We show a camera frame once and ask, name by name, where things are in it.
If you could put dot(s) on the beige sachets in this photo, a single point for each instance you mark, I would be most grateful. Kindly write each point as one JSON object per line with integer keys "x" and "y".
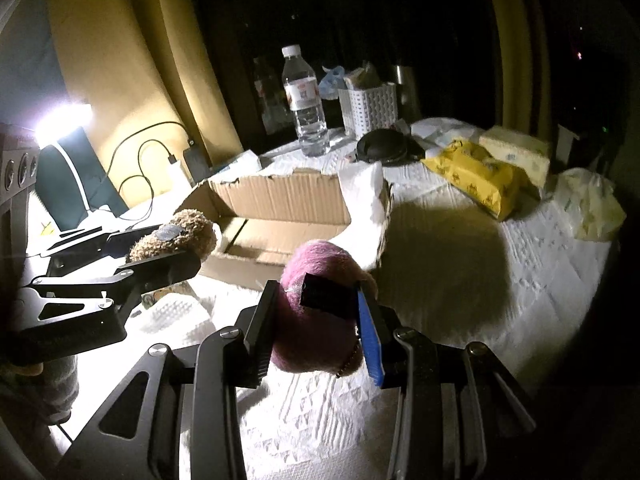
{"x": 362, "y": 77}

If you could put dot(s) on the metal thermos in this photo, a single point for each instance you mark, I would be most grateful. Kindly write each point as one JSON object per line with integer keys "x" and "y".
{"x": 404, "y": 90}

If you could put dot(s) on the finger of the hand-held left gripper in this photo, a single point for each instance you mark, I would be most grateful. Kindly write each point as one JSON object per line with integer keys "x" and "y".
{"x": 165, "y": 267}
{"x": 100, "y": 242}

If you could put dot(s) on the yellow tissue packet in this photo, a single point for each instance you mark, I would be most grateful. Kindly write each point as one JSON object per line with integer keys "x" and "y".
{"x": 475, "y": 175}

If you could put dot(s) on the blue plastic bag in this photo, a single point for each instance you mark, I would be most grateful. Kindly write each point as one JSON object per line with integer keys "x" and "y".
{"x": 331, "y": 82}

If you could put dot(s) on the crumpled white yellow packet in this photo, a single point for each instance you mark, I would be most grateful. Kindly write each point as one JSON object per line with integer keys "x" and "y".
{"x": 590, "y": 205}

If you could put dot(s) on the clear plastic water bottle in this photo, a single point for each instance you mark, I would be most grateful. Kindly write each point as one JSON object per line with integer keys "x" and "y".
{"x": 305, "y": 115}

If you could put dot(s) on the white towel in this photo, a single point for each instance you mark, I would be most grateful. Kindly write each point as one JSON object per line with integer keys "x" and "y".
{"x": 362, "y": 195}

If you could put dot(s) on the pale yellow tissue box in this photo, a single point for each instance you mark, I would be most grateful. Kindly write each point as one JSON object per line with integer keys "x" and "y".
{"x": 520, "y": 152}

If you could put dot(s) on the white charger plug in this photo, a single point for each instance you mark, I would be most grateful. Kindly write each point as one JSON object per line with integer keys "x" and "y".
{"x": 176, "y": 170}

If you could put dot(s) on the pink plush toy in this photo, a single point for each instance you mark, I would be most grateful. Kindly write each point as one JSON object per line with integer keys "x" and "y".
{"x": 310, "y": 335}

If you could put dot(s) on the dark green pad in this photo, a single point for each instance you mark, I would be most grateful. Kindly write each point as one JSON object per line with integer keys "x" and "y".
{"x": 97, "y": 180}

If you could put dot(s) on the white desk lamp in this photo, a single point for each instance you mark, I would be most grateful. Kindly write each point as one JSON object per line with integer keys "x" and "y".
{"x": 67, "y": 117}

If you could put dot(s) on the person's left forearm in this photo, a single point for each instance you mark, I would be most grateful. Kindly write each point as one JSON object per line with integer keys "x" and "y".
{"x": 57, "y": 385}

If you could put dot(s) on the white tissue pack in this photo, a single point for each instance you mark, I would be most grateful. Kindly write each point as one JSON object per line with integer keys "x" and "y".
{"x": 237, "y": 164}

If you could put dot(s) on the cardboard box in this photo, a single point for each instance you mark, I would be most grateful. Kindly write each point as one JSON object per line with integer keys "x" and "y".
{"x": 270, "y": 200}

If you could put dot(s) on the brown plush toy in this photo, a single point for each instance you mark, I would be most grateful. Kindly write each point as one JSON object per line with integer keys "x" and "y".
{"x": 192, "y": 225}

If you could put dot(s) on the white plastic basket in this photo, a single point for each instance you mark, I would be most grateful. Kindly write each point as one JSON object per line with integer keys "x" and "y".
{"x": 370, "y": 110}

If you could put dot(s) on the white crumpled packets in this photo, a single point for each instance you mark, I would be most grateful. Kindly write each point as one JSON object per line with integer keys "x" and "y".
{"x": 445, "y": 130}

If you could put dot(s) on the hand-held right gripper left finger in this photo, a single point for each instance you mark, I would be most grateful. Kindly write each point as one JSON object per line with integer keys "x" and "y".
{"x": 260, "y": 332}

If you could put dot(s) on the dark power bank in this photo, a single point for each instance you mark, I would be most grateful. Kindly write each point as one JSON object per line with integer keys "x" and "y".
{"x": 196, "y": 162}

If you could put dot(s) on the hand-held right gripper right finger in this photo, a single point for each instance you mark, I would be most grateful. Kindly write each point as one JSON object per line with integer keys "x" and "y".
{"x": 370, "y": 340}

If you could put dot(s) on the yellow curtain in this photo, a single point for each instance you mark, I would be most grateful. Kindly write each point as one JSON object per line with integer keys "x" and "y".
{"x": 125, "y": 50}
{"x": 510, "y": 35}

